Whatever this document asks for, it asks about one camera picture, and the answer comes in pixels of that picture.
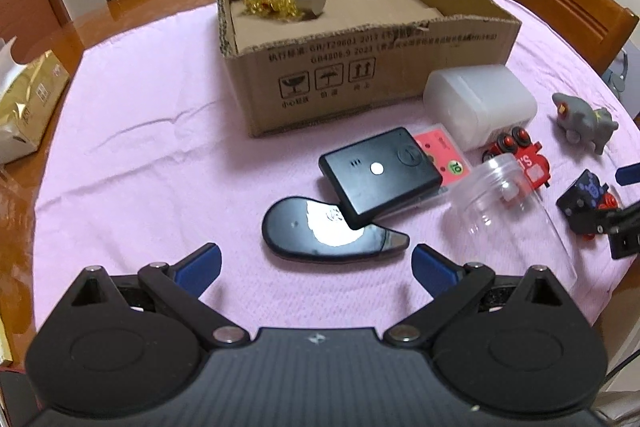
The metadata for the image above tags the brown cardboard box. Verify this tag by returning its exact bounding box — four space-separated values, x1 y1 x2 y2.
215 0 522 138

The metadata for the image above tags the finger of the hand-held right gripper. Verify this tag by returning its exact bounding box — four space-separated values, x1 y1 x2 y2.
616 163 640 188
594 201 640 261

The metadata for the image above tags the black and purple toy car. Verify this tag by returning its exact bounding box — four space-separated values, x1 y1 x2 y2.
556 169 622 239

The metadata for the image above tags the pink card case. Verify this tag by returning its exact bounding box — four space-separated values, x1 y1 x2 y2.
414 123 473 208

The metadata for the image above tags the black teardrop-shaped gadget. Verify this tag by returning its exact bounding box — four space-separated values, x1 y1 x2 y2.
261 196 411 265

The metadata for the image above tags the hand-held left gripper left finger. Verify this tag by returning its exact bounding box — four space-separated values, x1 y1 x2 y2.
70 243 251 350

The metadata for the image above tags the red toy train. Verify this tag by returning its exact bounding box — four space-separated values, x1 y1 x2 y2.
482 125 551 192

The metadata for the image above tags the white translucent plastic container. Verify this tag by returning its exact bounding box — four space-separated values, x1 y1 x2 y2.
424 64 538 152

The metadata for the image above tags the black rectangular device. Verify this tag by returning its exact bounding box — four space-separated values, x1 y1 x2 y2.
318 127 444 231

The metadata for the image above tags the pink tablecloth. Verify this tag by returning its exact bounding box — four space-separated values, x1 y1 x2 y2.
32 0 640 348

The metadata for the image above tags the gold tissue pack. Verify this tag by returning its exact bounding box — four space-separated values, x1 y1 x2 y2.
0 38 71 165

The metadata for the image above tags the gold tinsel ornament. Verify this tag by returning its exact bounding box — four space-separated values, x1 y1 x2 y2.
243 0 307 22

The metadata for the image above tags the clear plastic jar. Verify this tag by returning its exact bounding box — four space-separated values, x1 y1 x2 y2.
446 153 578 293

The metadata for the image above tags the grey toy animal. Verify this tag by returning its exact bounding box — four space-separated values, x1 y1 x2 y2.
551 93 619 155

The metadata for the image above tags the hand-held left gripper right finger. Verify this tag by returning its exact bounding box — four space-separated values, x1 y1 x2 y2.
382 243 561 350

